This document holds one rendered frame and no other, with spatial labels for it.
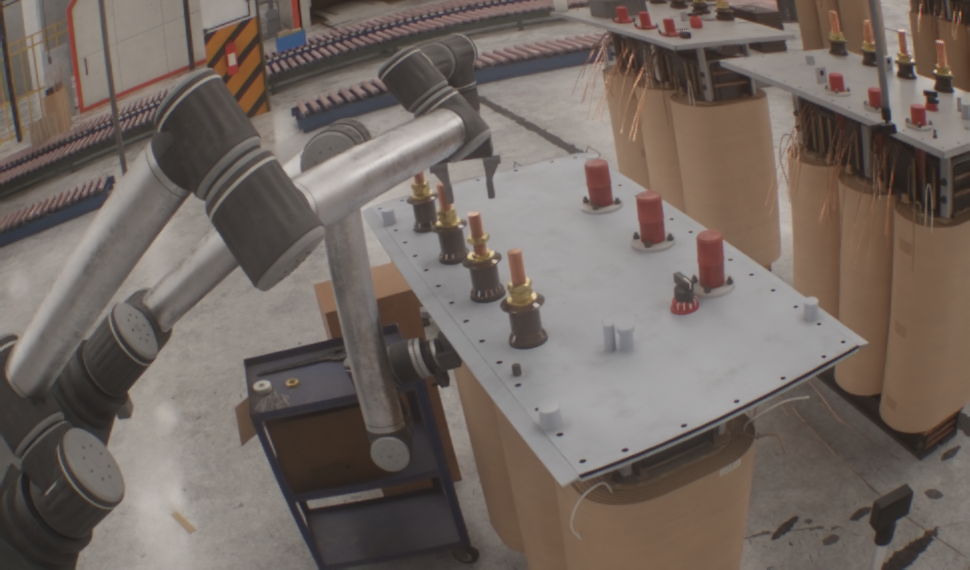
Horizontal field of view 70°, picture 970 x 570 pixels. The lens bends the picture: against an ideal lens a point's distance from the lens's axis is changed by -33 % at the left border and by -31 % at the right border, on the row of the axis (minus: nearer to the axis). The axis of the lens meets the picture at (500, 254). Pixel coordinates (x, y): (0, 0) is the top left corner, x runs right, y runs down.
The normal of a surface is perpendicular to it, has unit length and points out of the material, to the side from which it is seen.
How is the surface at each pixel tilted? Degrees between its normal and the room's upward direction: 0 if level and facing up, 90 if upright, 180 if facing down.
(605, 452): 0
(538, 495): 90
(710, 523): 90
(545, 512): 90
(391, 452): 80
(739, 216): 90
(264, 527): 0
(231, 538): 0
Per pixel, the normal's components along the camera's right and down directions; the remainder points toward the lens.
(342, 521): -0.15, -0.91
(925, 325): -0.48, 0.40
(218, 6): 0.33, 0.32
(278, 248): 0.09, -0.06
